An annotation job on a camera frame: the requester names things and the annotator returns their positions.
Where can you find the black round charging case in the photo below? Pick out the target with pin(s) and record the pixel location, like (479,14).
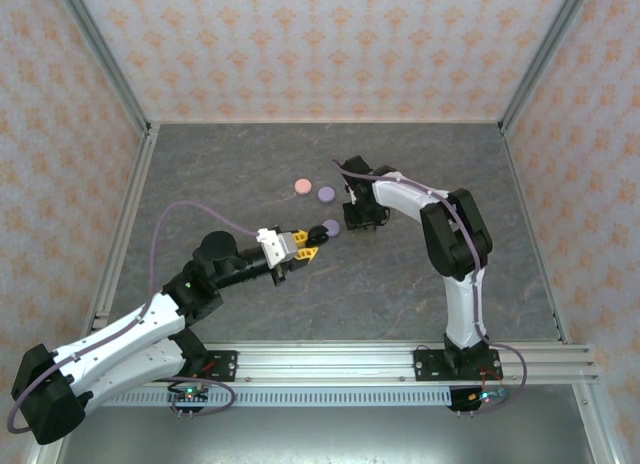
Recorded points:
(317,234)

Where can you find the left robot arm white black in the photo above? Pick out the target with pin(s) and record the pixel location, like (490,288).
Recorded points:
(120,329)

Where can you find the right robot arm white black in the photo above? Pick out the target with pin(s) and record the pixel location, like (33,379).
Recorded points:
(460,309)

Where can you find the pink round charging case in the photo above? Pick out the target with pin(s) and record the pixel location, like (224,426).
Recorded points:
(303,186)

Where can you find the controller board with LED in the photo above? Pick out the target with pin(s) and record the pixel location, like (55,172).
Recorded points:
(189,394)
(482,397)

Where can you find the aluminium side rail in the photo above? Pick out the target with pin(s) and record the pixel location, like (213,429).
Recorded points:
(522,194)
(126,219)

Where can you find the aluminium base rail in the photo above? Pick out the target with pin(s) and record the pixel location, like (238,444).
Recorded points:
(325,364)

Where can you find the aluminium frame post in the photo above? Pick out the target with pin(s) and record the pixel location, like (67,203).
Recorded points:
(544,59)
(106,59)

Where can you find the aluminium lower frame rail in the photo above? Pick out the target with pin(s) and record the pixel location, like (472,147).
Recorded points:
(42,456)
(597,424)

